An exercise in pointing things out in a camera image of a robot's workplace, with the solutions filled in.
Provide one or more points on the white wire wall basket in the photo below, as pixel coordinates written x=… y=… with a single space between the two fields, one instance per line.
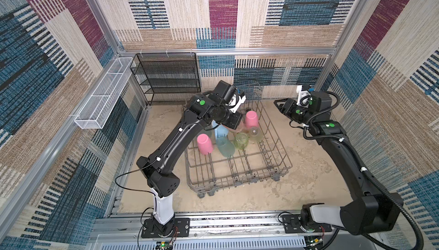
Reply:
x=97 y=109

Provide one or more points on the light blue mug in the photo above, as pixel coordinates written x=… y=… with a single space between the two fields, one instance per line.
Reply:
x=221 y=131

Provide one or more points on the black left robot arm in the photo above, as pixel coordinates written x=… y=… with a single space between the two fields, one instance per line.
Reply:
x=220 y=105

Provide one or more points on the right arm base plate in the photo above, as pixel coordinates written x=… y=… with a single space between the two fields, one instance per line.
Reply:
x=292 y=225

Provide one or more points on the grey wire dish rack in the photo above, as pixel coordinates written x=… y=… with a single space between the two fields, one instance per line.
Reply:
x=206 y=174

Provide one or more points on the pink translucent cup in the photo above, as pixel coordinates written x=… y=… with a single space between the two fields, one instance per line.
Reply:
x=240 y=128

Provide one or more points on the yellow-green translucent cup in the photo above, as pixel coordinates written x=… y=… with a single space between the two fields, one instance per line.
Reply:
x=256 y=135

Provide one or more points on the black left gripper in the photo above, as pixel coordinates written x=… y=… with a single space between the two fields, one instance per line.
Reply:
x=236 y=118

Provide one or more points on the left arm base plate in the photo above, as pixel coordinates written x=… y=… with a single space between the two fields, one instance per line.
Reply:
x=179 y=227

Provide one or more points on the magenta pink cup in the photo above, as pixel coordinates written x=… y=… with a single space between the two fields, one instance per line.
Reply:
x=205 y=145

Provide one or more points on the pink plastic cup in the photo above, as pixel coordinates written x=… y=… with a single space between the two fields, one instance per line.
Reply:
x=251 y=119

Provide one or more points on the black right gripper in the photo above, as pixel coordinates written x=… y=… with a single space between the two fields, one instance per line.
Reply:
x=286 y=107

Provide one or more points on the teal cup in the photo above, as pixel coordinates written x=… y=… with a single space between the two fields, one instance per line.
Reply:
x=225 y=147

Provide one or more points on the aluminium front rail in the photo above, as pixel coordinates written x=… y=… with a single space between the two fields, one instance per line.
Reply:
x=247 y=230

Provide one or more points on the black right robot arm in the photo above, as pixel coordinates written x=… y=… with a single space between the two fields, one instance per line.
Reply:
x=372 y=209

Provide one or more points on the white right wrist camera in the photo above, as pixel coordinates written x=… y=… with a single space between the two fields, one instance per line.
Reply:
x=304 y=95

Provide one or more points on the black mesh shelf unit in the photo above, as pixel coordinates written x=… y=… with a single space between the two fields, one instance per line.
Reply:
x=167 y=78

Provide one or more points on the green cup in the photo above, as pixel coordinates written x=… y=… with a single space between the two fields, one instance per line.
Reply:
x=241 y=141

